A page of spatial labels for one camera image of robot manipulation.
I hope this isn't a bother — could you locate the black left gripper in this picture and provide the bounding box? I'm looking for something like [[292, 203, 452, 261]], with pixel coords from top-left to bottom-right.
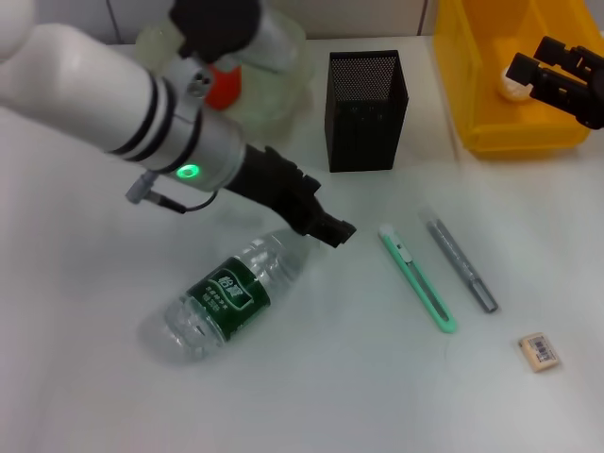
[[226, 144, 358, 249]]

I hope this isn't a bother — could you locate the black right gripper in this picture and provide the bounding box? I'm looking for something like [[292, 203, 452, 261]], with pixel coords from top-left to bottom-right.
[[509, 36, 604, 131]]

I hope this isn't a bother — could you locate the white paper ball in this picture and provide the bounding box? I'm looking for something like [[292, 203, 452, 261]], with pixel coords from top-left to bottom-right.
[[499, 65, 537, 101]]

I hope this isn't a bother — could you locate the green utility knife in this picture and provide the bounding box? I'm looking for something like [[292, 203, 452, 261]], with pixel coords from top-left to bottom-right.
[[377, 223, 460, 335]]

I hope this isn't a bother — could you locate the clear green-label water bottle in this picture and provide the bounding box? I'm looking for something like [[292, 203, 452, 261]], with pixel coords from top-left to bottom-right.
[[162, 228, 327, 363]]

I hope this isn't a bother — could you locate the red tomato ball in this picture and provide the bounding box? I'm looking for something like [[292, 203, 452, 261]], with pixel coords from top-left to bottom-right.
[[205, 63, 244, 110]]

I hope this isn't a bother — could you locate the beige eraser with barcode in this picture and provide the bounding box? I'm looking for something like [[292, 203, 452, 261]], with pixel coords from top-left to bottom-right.
[[517, 332, 562, 374]]

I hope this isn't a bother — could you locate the black mesh pen holder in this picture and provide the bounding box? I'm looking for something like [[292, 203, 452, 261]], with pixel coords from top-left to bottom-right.
[[324, 49, 411, 174]]

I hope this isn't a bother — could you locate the grey pen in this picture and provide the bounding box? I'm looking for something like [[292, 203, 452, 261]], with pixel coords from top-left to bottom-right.
[[417, 205, 501, 315]]

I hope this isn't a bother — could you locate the green glass fruit plate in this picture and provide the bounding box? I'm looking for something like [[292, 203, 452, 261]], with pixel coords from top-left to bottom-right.
[[135, 18, 316, 138]]

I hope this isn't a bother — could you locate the yellow plastic bin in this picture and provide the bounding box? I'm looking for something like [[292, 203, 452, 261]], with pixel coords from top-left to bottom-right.
[[433, 0, 604, 160]]

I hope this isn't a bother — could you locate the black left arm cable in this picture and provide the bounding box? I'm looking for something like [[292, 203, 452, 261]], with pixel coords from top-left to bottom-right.
[[125, 172, 221, 216]]

